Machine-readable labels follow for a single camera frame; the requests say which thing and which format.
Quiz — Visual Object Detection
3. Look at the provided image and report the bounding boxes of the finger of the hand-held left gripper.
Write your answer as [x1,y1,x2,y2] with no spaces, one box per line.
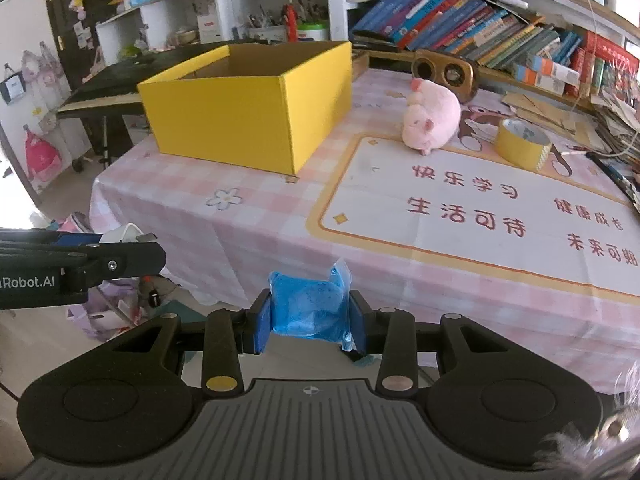
[0,228,104,257]
[75,241,167,289]

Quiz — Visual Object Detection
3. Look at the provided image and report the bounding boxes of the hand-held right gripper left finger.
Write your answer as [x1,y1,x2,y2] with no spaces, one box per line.
[107,289,273,395]

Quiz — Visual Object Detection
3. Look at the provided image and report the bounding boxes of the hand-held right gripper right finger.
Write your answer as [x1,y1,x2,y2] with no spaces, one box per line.
[349,290,519,395]

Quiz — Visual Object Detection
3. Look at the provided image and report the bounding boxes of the blue plastic bag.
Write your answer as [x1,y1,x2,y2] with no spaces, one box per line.
[268,258,359,354]

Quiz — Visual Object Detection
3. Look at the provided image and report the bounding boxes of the yellow cardboard box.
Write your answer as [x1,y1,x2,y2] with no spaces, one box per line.
[137,40,354,176]

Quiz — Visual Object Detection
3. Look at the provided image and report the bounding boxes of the purple pink bag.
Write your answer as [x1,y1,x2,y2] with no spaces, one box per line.
[66,280,167,342]

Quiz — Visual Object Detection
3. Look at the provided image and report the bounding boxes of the pink checkered tablecloth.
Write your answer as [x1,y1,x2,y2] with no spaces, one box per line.
[89,66,640,397]

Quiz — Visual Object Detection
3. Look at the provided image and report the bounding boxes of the pink backpack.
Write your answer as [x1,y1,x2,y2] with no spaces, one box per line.
[23,124,60,194]

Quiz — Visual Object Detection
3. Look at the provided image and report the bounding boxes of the black keyboard stand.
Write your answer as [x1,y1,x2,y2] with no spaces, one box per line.
[72,114,114,171]

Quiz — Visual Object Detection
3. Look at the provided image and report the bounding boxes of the dark hanging tote bag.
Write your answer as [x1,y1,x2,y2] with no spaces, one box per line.
[0,62,26,106]

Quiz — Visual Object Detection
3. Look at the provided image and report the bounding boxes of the pink hanging bags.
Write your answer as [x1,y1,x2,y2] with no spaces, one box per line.
[20,41,67,92]

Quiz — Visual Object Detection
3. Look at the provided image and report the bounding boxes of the black electronic keyboard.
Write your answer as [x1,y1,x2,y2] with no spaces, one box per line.
[56,41,232,122]

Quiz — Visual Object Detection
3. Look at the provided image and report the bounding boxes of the pink plush pig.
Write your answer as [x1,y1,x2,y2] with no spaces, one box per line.
[402,78,462,156]

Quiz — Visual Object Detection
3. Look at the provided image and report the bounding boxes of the yellow tape roll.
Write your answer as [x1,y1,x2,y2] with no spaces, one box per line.
[494,118,554,170]

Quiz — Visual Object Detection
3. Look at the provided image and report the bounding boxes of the black door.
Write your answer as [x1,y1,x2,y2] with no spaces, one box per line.
[40,0,129,92]

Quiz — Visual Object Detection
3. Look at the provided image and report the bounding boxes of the white box red label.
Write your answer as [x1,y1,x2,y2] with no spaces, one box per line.
[196,9,217,44]

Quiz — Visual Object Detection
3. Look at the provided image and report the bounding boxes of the white printed pen cup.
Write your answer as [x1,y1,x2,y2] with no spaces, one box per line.
[248,25,284,44]

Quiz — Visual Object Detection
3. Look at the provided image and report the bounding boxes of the wooden retro speaker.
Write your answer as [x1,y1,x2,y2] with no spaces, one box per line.
[410,48,480,102]

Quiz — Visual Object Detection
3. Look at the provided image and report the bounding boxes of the grey fluffy fur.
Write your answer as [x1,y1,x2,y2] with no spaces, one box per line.
[534,360,640,480]

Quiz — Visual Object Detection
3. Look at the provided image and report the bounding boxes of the cardboard pieces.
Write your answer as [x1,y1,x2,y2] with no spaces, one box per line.
[501,90,609,137]

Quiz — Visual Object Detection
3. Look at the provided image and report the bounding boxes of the white jar green lid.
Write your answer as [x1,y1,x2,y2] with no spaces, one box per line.
[297,20,330,42]

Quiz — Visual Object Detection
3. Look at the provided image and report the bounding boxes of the black pen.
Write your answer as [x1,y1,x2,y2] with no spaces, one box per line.
[584,151,639,197]

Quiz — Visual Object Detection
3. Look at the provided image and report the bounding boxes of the bunch of pens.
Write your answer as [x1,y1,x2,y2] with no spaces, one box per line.
[245,0,329,29]

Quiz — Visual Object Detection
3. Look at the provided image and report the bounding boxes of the long row of slanted books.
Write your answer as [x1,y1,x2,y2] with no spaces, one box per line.
[349,0,640,107]

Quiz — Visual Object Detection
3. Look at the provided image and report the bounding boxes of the stack of papers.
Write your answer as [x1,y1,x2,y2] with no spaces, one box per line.
[589,94,640,162]

